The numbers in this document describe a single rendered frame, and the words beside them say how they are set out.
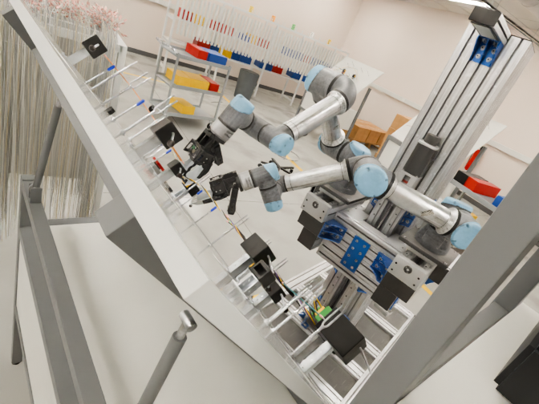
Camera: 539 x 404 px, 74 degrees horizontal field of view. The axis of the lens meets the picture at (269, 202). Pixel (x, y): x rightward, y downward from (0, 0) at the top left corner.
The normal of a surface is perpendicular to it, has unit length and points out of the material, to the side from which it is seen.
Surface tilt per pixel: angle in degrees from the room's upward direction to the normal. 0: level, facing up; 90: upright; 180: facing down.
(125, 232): 90
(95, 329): 0
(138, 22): 90
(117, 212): 43
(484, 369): 0
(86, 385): 0
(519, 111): 90
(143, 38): 90
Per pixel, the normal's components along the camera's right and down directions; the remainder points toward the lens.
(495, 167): -0.82, -0.05
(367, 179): -0.26, 0.33
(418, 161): -0.62, 0.14
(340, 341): -0.28, -0.60
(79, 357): 0.35, -0.83
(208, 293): 0.57, 0.55
